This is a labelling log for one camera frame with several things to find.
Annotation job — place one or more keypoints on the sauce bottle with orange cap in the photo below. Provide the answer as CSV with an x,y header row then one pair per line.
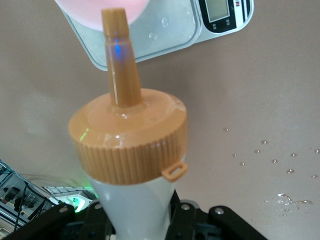
x,y
125,140

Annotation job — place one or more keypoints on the grey equipment rack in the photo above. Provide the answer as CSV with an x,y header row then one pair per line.
x,y
15,190

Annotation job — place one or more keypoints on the pink plastic cup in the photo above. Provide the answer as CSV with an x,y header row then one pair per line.
x,y
82,15

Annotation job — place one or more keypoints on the silver digital kitchen scale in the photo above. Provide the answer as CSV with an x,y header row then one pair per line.
x,y
170,37

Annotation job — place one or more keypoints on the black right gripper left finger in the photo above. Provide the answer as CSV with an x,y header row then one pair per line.
x,y
40,225

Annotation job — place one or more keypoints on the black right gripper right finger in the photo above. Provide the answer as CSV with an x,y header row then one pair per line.
x,y
225,225

